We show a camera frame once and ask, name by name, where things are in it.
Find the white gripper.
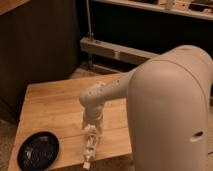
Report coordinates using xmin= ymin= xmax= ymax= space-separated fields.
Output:
xmin=82 ymin=114 xmax=102 ymax=133

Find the clear plastic bottle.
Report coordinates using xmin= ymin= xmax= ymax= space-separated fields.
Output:
xmin=83 ymin=126 xmax=99 ymax=170

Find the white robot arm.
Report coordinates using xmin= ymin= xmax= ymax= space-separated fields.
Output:
xmin=80 ymin=45 xmax=213 ymax=171

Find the black ceramic bowl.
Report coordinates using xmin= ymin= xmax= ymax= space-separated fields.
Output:
xmin=17 ymin=131 xmax=60 ymax=171

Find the grey metal beam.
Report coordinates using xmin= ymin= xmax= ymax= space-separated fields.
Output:
xmin=80 ymin=37 xmax=157 ymax=65

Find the metal vertical pole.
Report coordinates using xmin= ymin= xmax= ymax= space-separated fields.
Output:
xmin=86 ymin=0 xmax=93 ymax=40

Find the wooden shelf with items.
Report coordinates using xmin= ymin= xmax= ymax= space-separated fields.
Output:
xmin=93 ymin=0 xmax=213 ymax=21

